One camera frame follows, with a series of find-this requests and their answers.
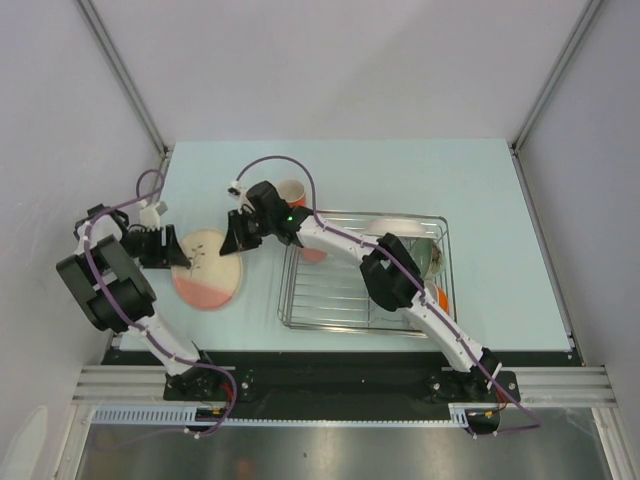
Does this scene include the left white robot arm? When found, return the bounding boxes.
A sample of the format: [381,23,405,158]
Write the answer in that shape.
[56,204,223,400]

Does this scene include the beige pink floral plate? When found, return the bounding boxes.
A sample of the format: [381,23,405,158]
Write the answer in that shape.
[171,229,243,311]

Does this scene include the green ceramic bowl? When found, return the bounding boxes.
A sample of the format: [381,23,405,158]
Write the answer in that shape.
[410,238,445,279]

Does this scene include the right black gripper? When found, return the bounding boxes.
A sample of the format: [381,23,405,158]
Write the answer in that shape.
[220,210,273,259]

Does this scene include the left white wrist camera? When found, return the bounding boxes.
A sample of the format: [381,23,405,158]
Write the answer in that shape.
[137,200,167,231]

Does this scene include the white slotted cable duct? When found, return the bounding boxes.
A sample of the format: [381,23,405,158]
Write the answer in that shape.
[92,405,481,429]

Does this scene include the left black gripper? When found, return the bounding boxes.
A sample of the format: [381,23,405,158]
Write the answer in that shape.
[120,225,193,269]

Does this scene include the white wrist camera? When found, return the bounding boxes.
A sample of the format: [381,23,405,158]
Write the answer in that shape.
[227,180,253,211]
[137,200,167,231]

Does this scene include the orange and white bowl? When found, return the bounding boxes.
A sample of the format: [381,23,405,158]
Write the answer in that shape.
[425,280,449,313]

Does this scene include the orange ceramic mug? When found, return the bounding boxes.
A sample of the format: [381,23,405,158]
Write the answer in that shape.
[276,179,307,208]

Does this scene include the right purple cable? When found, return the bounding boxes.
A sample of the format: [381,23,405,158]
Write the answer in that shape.
[234,155,544,431]

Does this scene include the pink plastic cup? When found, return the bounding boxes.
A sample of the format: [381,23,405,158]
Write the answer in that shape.
[301,248,327,264]

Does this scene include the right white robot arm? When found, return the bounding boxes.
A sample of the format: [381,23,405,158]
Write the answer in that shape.
[219,180,502,401]

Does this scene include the aluminium frame profile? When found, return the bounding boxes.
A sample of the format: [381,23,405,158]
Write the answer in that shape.
[72,365,617,408]

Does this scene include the white ceramic plate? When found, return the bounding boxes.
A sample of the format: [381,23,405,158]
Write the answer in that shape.
[364,218,431,238]

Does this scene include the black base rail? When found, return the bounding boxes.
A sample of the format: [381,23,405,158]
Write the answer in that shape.
[102,349,584,421]

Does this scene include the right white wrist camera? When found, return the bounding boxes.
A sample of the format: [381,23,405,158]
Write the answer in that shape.
[227,180,253,211]

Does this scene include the chrome wire dish rack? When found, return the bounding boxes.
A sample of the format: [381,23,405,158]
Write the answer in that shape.
[277,210,457,337]

